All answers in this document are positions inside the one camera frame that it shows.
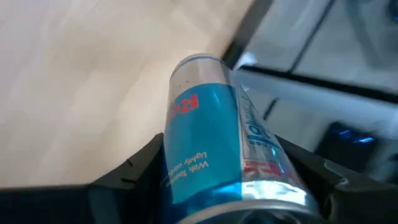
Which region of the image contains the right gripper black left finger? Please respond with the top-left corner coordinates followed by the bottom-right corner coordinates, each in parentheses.
top-left (0, 133), bottom-right (165, 224)

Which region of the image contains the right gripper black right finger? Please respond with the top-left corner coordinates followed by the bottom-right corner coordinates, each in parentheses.
top-left (275, 135), bottom-right (398, 224)

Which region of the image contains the blue Red Bull can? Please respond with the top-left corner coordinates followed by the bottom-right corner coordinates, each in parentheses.
top-left (160, 53), bottom-right (321, 224)

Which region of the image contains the black device with blue lights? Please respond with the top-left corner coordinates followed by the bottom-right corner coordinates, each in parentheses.
top-left (315, 121), bottom-right (376, 170)

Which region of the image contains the black metal table frame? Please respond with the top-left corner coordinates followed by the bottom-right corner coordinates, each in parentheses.
top-left (221, 0), bottom-right (275, 70)

